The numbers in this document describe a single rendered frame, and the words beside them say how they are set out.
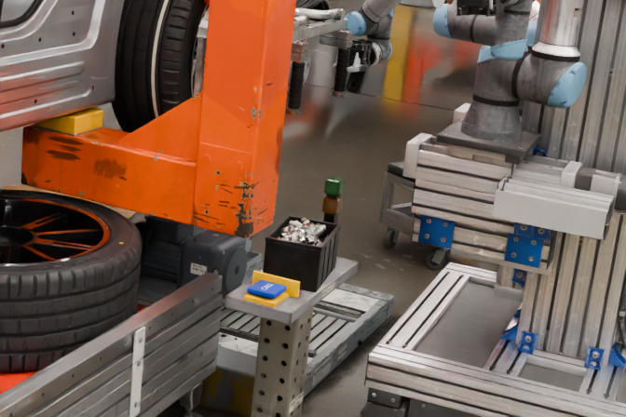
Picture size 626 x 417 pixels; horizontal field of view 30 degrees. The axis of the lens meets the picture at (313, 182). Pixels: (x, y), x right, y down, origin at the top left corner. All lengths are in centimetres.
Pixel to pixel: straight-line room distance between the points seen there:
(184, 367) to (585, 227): 103
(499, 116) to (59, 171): 115
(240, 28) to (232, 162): 33
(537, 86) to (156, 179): 97
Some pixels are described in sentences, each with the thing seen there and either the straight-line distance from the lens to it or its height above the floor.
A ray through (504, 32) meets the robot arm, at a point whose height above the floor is 112.
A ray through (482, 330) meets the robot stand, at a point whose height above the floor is 21.
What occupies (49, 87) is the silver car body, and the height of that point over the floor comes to 83.
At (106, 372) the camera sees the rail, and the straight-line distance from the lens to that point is 260.
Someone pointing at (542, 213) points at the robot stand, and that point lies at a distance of 281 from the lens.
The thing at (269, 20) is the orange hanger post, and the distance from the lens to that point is 277.
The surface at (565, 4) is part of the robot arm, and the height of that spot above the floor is 117.
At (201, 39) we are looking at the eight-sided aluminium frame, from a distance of 324.
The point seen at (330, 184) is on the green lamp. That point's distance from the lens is 297.
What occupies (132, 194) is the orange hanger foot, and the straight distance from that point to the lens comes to 302.
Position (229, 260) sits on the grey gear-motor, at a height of 36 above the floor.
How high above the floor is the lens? 146
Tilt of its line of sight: 16 degrees down
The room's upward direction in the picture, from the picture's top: 6 degrees clockwise
